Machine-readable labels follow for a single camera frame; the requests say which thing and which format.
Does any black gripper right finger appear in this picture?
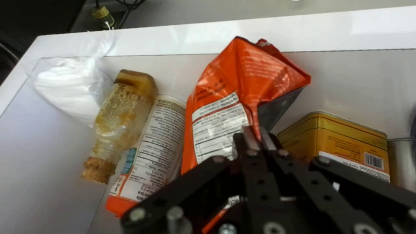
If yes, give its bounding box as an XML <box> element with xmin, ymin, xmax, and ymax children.
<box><xmin>260</xmin><ymin>130</ymin><xmax>373</xmax><ymax>234</ymax></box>

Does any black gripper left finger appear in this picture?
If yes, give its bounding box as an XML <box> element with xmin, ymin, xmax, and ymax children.
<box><xmin>235</xmin><ymin>127</ymin><xmax>282</xmax><ymax>234</ymax></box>

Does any orange snack packet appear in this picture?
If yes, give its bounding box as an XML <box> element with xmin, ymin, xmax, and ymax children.
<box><xmin>180</xmin><ymin>37</ymin><xmax>310</xmax><ymax>175</ymax></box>

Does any silver metal can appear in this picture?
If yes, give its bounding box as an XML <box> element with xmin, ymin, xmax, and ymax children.
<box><xmin>388</xmin><ymin>138</ymin><xmax>416</xmax><ymax>193</ymax></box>

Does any yellow tin box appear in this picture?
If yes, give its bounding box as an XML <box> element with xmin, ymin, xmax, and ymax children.
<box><xmin>278</xmin><ymin>112</ymin><xmax>390</xmax><ymax>182</ymax></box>

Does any white labelled canister orange lid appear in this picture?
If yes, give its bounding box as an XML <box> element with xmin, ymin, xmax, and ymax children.
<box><xmin>105</xmin><ymin>97</ymin><xmax>184</xmax><ymax>218</ymax></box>

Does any amber honey bottle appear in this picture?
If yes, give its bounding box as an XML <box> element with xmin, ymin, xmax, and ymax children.
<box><xmin>82</xmin><ymin>69</ymin><xmax>158</xmax><ymax>185</ymax></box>

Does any white plastic bag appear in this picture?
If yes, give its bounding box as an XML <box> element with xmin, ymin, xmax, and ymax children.
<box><xmin>31</xmin><ymin>33</ymin><xmax>114</xmax><ymax>127</ymax></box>

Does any white wall shelf unit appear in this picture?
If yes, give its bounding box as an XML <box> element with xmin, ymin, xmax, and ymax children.
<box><xmin>0</xmin><ymin>7</ymin><xmax>416</xmax><ymax>234</ymax></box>

